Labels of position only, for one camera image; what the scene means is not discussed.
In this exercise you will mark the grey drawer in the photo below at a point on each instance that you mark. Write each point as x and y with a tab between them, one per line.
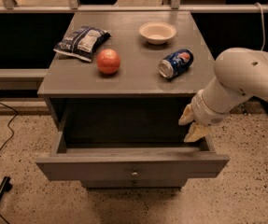
93	161
133	184

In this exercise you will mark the white paper bowl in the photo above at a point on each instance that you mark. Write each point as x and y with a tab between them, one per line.
157	33

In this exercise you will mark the orange round fruit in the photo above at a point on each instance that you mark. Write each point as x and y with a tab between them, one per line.
108	61

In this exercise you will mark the grey bottom drawer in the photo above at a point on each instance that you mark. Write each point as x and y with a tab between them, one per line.
133	184

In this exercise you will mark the metal railing frame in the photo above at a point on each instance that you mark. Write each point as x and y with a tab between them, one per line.
194	6

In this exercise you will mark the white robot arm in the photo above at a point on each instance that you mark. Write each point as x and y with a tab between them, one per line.
239	75

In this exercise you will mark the blue pepsi can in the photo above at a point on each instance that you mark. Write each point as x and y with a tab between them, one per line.
175	63

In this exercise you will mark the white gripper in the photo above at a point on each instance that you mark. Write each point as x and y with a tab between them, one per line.
205	112

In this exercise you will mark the grey drawer cabinet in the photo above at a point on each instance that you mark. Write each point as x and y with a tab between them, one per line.
136	104

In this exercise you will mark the grey top drawer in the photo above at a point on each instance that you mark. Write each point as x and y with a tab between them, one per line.
93	161

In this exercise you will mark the blue white chip bag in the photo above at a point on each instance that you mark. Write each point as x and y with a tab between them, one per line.
82	43

